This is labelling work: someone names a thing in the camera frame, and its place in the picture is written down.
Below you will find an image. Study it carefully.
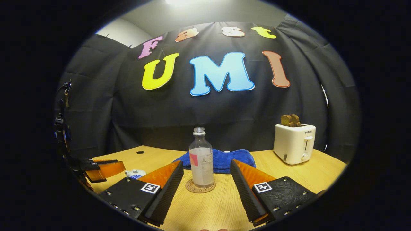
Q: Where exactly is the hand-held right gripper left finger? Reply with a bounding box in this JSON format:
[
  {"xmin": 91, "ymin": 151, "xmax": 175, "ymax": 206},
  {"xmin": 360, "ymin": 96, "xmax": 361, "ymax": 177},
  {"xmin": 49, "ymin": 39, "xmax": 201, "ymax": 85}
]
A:
[{"xmin": 100, "ymin": 160, "xmax": 184, "ymax": 227}]

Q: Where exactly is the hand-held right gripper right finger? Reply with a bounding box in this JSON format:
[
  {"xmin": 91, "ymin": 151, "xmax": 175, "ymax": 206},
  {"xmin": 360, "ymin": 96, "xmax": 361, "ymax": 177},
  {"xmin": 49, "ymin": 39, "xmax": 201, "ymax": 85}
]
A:
[{"xmin": 230, "ymin": 159, "xmax": 318, "ymax": 227}]

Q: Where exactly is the round wooden coaster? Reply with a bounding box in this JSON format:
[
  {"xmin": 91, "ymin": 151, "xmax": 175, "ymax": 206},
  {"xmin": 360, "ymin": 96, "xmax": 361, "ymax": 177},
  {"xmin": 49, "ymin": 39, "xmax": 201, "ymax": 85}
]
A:
[{"xmin": 185, "ymin": 179, "xmax": 216, "ymax": 193}]

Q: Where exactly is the clear plastic water bottle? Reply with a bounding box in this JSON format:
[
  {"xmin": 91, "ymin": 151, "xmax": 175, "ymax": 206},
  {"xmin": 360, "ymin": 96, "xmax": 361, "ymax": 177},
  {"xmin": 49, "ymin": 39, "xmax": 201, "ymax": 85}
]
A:
[{"xmin": 189, "ymin": 127, "xmax": 214, "ymax": 189}]

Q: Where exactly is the blue towel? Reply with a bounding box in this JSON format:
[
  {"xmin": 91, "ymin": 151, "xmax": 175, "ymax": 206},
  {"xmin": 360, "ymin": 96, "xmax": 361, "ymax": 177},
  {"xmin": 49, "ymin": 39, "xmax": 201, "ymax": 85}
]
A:
[{"xmin": 173, "ymin": 149, "xmax": 257, "ymax": 174}]

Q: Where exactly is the white toaster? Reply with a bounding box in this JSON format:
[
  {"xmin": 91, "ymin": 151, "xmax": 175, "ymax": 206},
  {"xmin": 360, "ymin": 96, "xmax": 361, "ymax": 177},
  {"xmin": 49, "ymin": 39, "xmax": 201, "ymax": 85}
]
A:
[{"xmin": 274, "ymin": 124, "xmax": 316, "ymax": 165}]

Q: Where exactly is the black backdrop cloth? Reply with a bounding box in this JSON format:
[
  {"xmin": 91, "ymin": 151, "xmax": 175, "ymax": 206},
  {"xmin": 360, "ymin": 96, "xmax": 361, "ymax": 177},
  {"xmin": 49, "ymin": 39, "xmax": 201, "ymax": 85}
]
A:
[{"xmin": 58, "ymin": 14, "xmax": 360, "ymax": 161}]

